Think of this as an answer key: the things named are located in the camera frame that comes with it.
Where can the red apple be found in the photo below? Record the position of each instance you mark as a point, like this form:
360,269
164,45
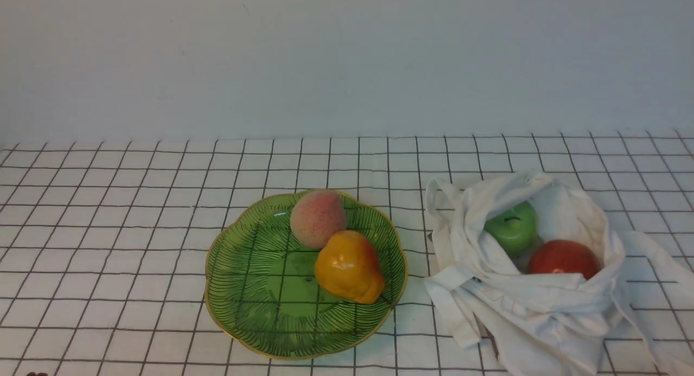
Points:
564,256

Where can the white cloth bag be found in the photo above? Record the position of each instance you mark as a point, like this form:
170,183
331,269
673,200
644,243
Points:
551,324

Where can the pink peach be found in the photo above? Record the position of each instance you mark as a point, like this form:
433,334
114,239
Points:
317,216

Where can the yellow orange pear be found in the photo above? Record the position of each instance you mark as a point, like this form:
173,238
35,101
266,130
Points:
348,267

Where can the green leaf-pattern plate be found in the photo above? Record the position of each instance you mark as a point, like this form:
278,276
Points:
261,289

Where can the green apple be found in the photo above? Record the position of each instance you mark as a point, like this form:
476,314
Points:
515,230

